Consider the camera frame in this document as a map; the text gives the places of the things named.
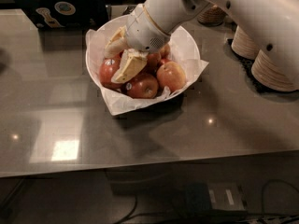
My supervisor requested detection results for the glass jar with granola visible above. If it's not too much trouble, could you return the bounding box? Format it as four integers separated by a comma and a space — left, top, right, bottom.
197, 5, 226, 26

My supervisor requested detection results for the black laptop with stickers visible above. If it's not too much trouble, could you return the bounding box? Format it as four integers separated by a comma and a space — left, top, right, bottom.
13, 0, 109, 30

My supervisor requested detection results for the white paper liner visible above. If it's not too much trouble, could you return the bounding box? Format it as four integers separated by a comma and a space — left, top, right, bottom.
85, 23, 209, 117

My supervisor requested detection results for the small dark object behind bowl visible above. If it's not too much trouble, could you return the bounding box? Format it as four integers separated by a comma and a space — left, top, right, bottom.
122, 6, 135, 15

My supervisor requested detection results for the small hidden red apple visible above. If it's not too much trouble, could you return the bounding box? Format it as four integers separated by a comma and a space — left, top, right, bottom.
158, 58, 171, 67

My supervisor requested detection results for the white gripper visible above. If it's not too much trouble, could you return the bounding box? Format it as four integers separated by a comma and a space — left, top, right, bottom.
104, 4, 170, 84

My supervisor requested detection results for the orange-red apple front right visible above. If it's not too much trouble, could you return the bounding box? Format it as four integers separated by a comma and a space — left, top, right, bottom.
156, 62, 186, 92

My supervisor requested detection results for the white bowl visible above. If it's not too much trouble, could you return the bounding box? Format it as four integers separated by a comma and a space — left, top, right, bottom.
85, 14, 201, 104

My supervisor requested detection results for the dark red centre apple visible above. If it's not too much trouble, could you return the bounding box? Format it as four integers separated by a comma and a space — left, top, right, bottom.
144, 52, 161, 74

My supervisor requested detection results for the yellow-green apple at back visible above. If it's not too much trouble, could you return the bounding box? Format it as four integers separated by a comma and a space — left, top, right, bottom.
160, 44, 170, 58

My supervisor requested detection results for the dark box under table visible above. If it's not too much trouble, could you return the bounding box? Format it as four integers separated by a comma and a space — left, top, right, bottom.
184, 182, 248, 217

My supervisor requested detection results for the back stack of paper plates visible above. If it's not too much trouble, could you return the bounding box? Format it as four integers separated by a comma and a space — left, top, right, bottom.
231, 26, 260, 60

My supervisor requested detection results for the black cable on floor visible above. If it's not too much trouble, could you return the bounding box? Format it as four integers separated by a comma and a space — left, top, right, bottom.
111, 179, 299, 224

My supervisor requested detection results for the black mat under plates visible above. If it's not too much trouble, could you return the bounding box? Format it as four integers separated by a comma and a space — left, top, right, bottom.
226, 38, 299, 95

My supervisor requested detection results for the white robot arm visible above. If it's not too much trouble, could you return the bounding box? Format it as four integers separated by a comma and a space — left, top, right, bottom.
105, 0, 299, 86

